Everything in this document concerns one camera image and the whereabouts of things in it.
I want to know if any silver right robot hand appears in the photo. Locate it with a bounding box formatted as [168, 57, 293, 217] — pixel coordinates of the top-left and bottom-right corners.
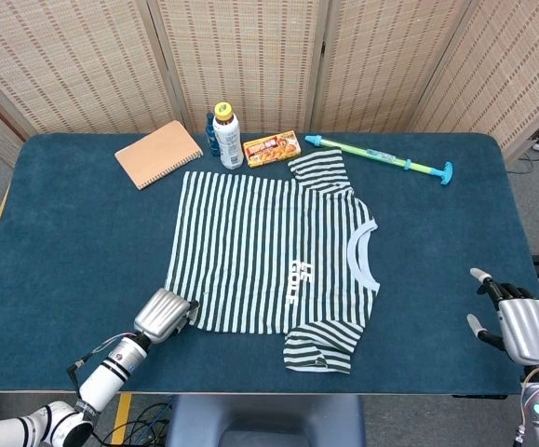
[466, 267, 539, 367]

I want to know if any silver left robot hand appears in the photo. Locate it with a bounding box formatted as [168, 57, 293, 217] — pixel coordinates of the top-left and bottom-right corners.
[133, 287, 201, 345]

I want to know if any green white striped T-shirt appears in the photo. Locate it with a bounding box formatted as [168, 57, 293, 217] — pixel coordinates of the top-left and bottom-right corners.
[163, 149, 382, 375]

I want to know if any blue padded robot base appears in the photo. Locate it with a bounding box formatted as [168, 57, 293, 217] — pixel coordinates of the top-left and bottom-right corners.
[165, 395, 367, 447]

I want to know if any blue felt table cover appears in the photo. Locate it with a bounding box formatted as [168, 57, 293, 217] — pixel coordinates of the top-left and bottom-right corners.
[0, 132, 539, 396]

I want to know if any tan spiral notebook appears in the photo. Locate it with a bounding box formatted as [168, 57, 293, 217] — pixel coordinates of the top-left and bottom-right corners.
[114, 119, 204, 191]

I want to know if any small blue bottle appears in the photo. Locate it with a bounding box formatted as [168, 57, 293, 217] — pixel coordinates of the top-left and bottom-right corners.
[204, 112, 222, 157]

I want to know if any white bottle yellow cap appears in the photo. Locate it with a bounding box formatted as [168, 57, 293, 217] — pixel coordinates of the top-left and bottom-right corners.
[212, 102, 245, 170]

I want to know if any yellow curry box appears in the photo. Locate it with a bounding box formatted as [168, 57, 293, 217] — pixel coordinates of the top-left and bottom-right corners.
[242, 129, 303, 169]

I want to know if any green blue water gun toy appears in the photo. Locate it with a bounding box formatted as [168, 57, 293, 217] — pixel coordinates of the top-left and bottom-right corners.
[303, 133, 454, 187]

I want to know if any blue floor cable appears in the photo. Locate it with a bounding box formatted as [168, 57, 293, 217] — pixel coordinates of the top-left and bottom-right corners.
[133, 396, 177, 439]

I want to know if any black floor cable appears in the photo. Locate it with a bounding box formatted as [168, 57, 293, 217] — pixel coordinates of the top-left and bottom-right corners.
[91, 402, 177, 447]

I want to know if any black power cable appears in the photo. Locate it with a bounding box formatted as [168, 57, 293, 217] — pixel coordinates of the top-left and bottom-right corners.
[505, 151, 539, 176]

